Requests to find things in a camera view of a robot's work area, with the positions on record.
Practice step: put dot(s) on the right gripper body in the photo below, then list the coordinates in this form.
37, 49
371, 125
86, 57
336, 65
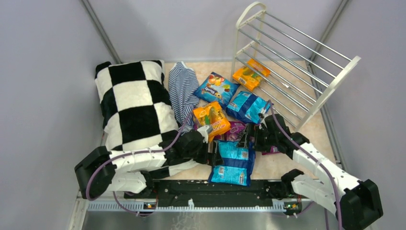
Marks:
255, 139

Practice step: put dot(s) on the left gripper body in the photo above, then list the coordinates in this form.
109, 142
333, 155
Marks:
208, 152

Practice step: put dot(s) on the blue candy bag front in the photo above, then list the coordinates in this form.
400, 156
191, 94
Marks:
237, 166

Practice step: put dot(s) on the blue Slendy candy bag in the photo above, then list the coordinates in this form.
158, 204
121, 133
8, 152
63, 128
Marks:
216, 89

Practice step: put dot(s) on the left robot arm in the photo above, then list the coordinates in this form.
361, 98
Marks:
134, 171

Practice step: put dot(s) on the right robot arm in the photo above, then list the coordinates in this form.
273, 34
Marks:
355, 203

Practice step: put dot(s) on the purple grape candy bag left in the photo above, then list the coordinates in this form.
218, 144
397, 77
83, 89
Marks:
235, 132

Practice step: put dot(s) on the purple grape candy bag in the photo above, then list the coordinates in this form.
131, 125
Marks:
235, 132
272, 150

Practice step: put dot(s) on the purple grape candy bag right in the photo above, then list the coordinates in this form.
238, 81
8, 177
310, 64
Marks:
272, 150

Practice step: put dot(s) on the orange 100 candy bag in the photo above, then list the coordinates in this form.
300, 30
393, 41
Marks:
211, 115

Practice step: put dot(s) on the orange candy bag under rack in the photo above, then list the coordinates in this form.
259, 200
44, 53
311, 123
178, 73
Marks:
248, 76

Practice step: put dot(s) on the blue white striped cloth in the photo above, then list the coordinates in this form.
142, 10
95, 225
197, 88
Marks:
182, 85

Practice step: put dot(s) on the white metal shoe rack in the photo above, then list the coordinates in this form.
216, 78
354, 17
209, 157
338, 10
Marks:
298, 72

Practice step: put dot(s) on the black white checkered pillow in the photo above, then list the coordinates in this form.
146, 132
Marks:
135, 105

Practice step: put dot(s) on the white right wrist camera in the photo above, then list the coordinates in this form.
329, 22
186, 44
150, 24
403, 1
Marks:
262, 115

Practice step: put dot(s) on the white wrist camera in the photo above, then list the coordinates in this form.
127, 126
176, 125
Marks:
205, 130
262, 115

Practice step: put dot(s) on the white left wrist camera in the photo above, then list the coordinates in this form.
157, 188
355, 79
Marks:
205, 130

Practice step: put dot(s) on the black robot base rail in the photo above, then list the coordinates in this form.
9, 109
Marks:
201, 193

